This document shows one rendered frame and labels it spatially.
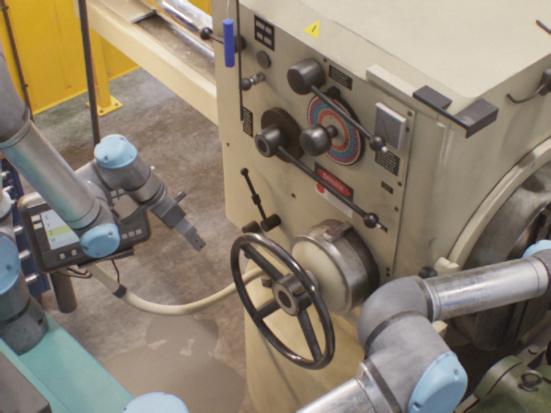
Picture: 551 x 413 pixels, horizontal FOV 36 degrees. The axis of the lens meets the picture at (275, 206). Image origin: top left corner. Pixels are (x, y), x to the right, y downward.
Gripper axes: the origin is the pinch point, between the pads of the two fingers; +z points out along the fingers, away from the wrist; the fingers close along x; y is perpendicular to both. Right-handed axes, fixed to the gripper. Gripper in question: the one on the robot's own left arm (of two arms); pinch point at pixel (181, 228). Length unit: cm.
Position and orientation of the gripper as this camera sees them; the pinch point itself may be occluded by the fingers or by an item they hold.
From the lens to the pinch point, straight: 194.2
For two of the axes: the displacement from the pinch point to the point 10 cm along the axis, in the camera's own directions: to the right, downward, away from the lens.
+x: -6.1, -4.5, 6.6
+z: 3.9, 5.5, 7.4
